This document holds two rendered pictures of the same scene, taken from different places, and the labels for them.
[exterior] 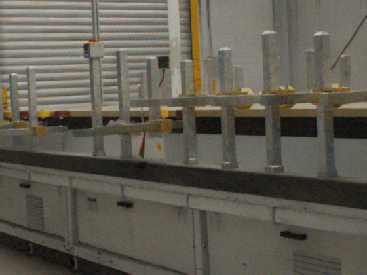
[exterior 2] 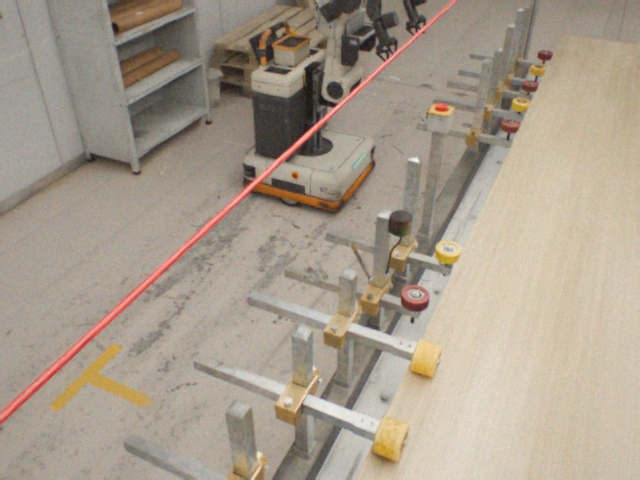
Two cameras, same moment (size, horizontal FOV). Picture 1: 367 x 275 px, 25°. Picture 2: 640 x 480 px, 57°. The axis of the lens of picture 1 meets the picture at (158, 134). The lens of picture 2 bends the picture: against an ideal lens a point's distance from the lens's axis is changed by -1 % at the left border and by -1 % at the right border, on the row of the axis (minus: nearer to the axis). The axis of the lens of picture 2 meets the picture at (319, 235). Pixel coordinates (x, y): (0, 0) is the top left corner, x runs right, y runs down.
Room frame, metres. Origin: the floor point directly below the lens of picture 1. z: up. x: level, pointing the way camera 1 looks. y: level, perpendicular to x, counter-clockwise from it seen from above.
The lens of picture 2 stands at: (2.52, -1.02, 2.03)
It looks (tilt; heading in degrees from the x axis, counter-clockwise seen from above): 36 degrees down; 57
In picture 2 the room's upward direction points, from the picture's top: straight up
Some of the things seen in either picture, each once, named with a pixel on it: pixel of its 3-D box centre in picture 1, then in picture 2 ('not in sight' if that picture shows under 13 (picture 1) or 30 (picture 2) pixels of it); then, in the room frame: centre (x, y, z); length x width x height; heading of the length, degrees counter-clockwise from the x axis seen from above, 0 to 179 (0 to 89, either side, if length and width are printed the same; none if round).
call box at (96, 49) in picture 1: (93, 50); (440, 119); (3.85, 0.27, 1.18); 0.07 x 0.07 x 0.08; 31
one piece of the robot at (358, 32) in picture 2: not in sight; (357, 38); (4.47, 1.57, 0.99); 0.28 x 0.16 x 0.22; 31
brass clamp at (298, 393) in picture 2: (231, 99); (298, 393); (2.97, -0.26, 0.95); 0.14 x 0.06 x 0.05; 31
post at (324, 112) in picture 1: (324, 110); not in sight; (2.56, -0.51, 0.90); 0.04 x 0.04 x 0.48; 31
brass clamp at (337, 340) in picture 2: (191, 100); (343, 323); (3.18, -0.13, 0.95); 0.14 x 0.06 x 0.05; 31
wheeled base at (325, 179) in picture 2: not in sight; (310, 162); (4.32, 1.82, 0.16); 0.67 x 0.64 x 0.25; 121
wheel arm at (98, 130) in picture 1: (144, 128); (350, 290); (3.34, 0.05, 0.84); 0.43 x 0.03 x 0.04; 121
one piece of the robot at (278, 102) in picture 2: not in sight; (296, 97); (4.27, 1.90, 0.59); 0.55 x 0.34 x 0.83; 31
